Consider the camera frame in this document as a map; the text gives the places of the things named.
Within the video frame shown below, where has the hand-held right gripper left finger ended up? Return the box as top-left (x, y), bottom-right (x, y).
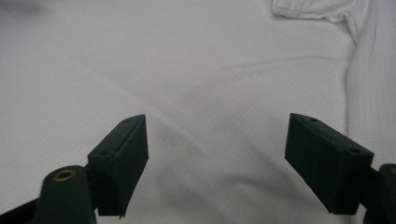
top-left (87, 114), bottom-right (149, 218)

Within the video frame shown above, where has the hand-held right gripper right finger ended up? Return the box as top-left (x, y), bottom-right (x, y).
top-left (284, 112), bottom-right (375, 216)

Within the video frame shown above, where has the white shirt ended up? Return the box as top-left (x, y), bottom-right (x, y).
top-left (0, 0), bottom-right (396, 224)

